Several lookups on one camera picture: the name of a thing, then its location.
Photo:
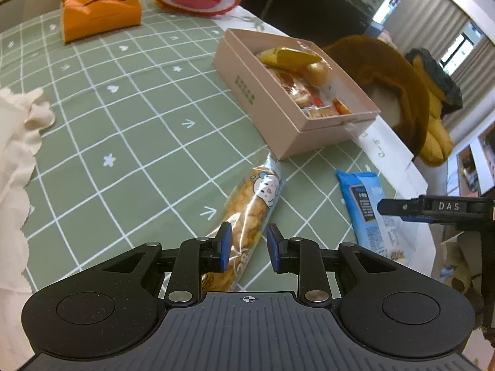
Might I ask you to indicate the yellow snack packet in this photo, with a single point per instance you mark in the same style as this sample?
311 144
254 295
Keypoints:
290 56

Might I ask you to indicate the green checked tablecloth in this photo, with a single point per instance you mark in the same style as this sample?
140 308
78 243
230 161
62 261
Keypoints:
116 123

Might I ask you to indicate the small orange red packet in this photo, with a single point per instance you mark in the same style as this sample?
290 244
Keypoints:
342 106

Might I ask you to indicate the round bun packet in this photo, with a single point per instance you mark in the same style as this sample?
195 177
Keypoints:
317 72

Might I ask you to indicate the blue snack packet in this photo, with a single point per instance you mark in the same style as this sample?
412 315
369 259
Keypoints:
363 208

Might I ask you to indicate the snacks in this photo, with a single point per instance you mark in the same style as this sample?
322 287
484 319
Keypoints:
296 89

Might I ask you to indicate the long cartoon cracker packet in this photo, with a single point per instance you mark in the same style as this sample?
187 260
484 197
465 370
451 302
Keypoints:
251 205

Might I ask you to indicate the orange tissue box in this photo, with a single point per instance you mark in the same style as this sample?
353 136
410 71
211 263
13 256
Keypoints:
100 15

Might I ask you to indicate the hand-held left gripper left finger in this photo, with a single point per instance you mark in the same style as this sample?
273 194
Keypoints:
225 247

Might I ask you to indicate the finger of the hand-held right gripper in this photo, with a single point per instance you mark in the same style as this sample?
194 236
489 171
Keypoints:
398 206

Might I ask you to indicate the pale pink cardboard box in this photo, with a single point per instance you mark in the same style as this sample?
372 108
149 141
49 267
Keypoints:
255 96

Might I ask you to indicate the dark cabinet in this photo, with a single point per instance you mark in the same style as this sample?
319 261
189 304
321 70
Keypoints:
309 7

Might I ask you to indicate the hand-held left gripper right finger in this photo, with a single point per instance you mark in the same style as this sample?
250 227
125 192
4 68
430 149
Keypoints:
273 253

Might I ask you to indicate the black bag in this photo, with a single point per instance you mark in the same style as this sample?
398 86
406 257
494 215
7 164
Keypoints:
437 73

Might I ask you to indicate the cream ruffled cloth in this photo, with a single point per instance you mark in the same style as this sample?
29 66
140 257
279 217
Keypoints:
15 162

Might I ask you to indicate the clear cracker packet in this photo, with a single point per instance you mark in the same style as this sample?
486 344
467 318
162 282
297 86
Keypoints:
319 112

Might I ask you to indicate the grey curtains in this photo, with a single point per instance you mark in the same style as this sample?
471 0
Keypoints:
464 27

